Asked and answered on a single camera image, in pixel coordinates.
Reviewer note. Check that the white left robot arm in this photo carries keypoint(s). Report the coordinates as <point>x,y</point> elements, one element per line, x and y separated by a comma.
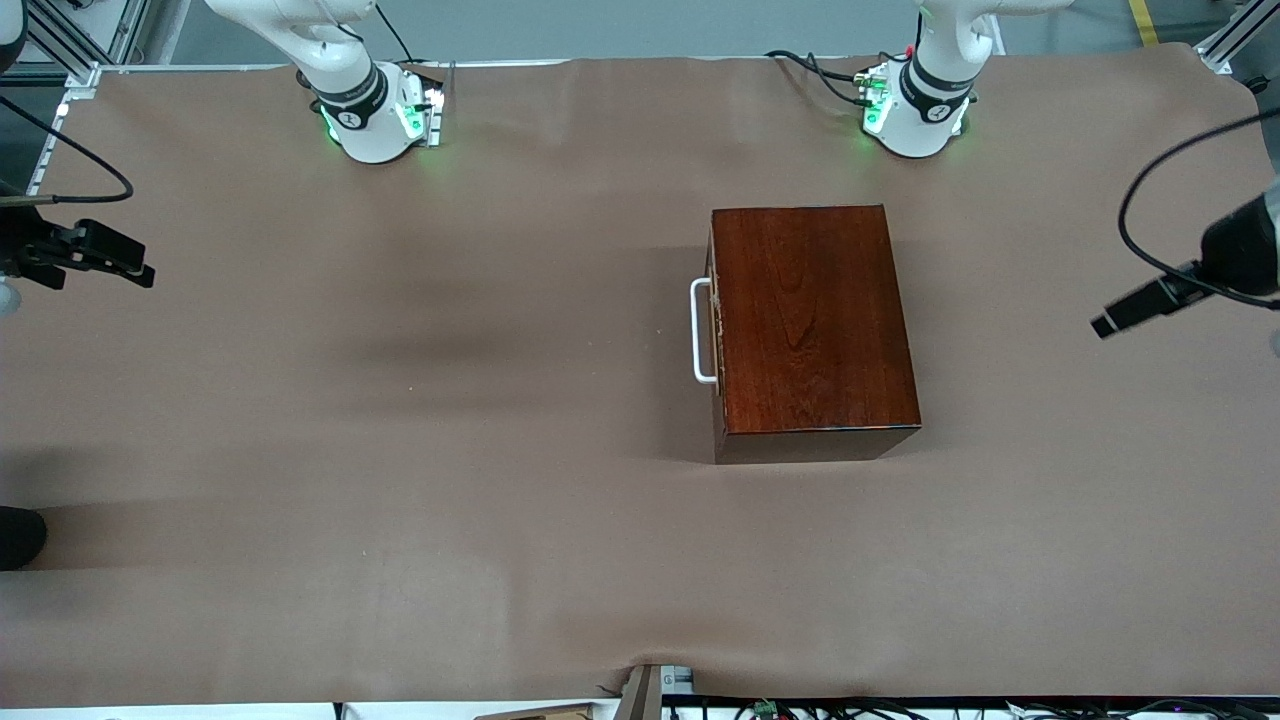
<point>930,110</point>

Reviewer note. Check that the aluminium corner frame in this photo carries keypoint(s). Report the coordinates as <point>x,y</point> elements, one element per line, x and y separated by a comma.
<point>1235,40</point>

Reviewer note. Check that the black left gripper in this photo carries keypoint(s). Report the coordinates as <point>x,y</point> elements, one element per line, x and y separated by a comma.
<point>1232,252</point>

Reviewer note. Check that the aluminium frame struts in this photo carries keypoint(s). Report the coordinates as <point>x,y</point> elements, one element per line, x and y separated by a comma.
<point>128,25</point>

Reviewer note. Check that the dark wooden drawer box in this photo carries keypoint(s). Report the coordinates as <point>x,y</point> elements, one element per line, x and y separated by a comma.
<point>815,320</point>

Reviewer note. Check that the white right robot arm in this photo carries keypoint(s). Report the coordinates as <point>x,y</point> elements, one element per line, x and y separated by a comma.
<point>340,60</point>

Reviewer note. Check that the yellow floor tape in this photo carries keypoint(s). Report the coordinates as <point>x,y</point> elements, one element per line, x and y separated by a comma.
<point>1143,20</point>

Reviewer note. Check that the black frame foot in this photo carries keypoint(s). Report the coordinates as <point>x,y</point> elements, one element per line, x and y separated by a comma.
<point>1256,85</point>

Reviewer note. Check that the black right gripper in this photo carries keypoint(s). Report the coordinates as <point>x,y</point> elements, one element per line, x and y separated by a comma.
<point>22,246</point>

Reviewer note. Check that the black round object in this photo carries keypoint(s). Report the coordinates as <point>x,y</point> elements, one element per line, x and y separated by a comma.
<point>20,538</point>

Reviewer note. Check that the brown table mat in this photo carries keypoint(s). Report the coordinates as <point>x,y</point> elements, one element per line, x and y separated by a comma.
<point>500,450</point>

